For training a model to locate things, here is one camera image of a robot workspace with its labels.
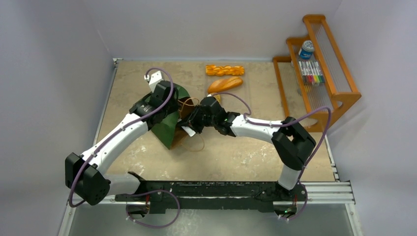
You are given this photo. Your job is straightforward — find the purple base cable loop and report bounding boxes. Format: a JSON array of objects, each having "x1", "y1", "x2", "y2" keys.
[{"x1": 125, "y1": 186, "x2": 182, "y2": 228}]

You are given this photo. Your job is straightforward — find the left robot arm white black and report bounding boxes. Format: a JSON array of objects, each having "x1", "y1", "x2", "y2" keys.
[{"x1": 65, "y1": 81, "x2": 179, "y2": 207}]

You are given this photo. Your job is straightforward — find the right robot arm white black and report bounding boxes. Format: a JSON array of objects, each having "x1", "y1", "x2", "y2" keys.
[{"x1": 178, "y1": 97, "x2": 316, "y2": 200}]

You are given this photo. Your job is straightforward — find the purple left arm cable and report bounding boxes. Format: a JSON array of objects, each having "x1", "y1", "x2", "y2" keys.
[{"x1": 68, "y1": 67, "x2": 175, "y2": 208}]

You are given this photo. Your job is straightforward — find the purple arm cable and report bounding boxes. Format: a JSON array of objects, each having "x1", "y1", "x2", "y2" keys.
[
  {"x1": 68, "y1": 67, "x2": 175, "y2": 208},
  {"x1": 208, "y1": 91, "x2": 332, "y2": 183}
]

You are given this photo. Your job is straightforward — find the metal tongs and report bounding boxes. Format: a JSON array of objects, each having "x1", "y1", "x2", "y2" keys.
[{"x1": 181, "y1": 126, "x2": 196, "y2": 137}]

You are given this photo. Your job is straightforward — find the clear plastic tray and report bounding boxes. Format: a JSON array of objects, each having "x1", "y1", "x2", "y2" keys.
[{"x1": 204, "y1": 63, "x2": 251, "y2": 115}]

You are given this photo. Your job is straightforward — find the set of coloured markers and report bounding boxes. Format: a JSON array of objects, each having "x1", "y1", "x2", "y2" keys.
[{"x1": 298, "y1": 60, "x2": 325, "y2": 86}]

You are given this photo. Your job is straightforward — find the blue white jar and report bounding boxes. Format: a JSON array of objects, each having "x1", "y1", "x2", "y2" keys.
[{"x1": 298, "y1": 40, "x2": 315, "y2": 60}]

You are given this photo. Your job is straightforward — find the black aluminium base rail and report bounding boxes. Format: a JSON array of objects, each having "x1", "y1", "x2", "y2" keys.
[{"x1": 102, "y1": 180, "x2": 355, "y2": 217}]

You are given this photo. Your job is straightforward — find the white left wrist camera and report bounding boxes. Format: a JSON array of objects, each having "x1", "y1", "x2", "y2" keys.
[{"x1": 144, "y1": 70, "x2": 164, "y2": 92}]

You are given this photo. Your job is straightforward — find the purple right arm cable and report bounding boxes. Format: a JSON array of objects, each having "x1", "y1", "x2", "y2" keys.
[{"x1": 208, "y1": 91, "x2": 332, "y2": 183}]

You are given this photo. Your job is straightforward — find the green brown paper bag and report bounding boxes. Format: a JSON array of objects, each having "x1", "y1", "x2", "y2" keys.
[{"x1": 151, "y1": 85, "x2": 199, "y2": 149}]

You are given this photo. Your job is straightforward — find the orange fake baguette loaf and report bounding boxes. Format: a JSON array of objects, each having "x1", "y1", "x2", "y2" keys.
[{"x1": 207, "y1": 76, "x2": 243, "y2": 94}]

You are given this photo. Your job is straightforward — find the orange braided fake bread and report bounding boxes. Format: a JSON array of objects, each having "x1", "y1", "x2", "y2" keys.
[{"x1": 206, "y1": 65, "x2": 245, "y2": 77}]

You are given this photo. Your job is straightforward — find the brown fake bread slice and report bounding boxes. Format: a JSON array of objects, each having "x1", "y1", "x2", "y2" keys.
[{"x1": 212, "y1": 94, "x2": 221, "y2": 103}]

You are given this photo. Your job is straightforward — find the orange wooden rack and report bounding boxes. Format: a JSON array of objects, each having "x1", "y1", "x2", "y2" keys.
[{"x1": 272, "y1": 14, "x2": 361, "y2": 125}]

